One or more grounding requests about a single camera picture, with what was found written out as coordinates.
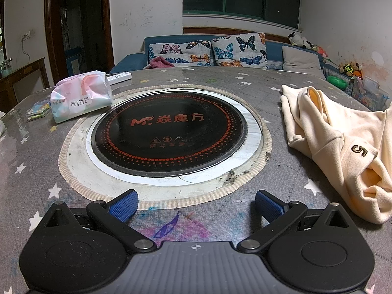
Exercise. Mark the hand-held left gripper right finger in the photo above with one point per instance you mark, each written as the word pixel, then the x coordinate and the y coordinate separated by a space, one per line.
pixel 269 206

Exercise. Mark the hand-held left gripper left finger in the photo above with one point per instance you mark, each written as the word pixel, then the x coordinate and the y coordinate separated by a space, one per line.
pixel 122 206

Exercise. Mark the cream sweatpants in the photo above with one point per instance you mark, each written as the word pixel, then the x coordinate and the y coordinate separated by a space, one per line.
pixel 337 134

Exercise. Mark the grey star tablecloth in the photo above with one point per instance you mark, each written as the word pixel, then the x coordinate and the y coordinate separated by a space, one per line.
pixel 275 171

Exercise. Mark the black round induction cooktop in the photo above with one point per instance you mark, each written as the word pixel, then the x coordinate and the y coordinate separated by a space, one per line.
pixel 168 134

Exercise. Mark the pink white tissue pack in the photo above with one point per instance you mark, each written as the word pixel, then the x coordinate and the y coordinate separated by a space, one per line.
pixel 79 98

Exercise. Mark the small colourful packet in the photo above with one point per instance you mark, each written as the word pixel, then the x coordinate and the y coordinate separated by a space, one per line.
pixel 38 111

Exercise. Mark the white power strip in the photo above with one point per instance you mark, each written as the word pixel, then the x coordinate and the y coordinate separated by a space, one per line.
pixel 119 77

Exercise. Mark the green round toy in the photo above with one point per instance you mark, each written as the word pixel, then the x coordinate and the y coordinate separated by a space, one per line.
pixel 337 82

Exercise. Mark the pink cloth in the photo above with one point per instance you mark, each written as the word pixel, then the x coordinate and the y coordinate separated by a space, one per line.
pixel 160 63

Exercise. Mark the clear plastic storage box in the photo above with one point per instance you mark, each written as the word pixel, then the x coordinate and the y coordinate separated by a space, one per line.
pixel 369 95

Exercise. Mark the plain grey pillow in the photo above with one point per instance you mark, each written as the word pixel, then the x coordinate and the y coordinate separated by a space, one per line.
pixel 301 58

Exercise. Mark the blue corner sofa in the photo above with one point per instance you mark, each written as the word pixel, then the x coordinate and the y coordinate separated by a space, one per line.
pixel 275 53

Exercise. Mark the blue stool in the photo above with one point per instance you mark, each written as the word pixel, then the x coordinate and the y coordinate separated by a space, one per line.
pixel 74 59

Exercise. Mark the square butterfly print pillow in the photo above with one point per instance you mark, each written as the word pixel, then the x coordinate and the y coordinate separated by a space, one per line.
pixel 239 50

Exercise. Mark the brown plush bear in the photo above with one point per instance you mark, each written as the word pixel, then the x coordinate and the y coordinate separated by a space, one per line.
pixel 350 69

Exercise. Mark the dark wooden side table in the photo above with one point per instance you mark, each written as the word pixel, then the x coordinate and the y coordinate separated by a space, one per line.
pixel 27 76

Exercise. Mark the wide butterfly print pillow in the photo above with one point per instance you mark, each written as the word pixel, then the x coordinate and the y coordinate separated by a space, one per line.
pixel 180 53

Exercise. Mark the pink plush toys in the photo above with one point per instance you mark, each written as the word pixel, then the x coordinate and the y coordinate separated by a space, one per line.
pixel 317 49

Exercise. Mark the black white plush toy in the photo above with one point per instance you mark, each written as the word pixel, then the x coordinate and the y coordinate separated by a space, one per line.
pixel 296 40

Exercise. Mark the glass kettle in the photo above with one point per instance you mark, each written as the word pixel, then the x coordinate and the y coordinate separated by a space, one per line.
pixel 4 67

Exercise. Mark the dark wooden door frame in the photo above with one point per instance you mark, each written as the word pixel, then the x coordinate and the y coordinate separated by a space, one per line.
pixel 53 36

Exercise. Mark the white wall socket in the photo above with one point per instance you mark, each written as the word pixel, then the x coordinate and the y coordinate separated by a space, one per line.
pixel 26 35

